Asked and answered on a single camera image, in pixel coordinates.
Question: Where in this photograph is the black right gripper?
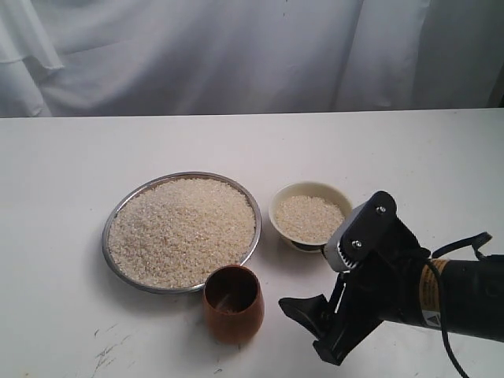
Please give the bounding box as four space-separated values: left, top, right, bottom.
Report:
278 215 432 365

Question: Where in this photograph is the brown wooden cup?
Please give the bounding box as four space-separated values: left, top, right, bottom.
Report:
202 265 265 345

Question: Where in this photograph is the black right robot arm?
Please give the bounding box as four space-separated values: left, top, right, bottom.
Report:
279 218 503 365

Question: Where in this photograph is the cream ceramic rice bowl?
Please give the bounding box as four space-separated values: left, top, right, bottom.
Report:
269 181 353 253

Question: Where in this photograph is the round steel rice tray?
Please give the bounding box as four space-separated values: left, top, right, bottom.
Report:
102 172 261 295

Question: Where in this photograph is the white backdrop curtain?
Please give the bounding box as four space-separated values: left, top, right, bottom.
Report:
1 1 503 117

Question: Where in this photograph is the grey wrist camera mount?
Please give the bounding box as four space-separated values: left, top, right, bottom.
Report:
323 191 397 272

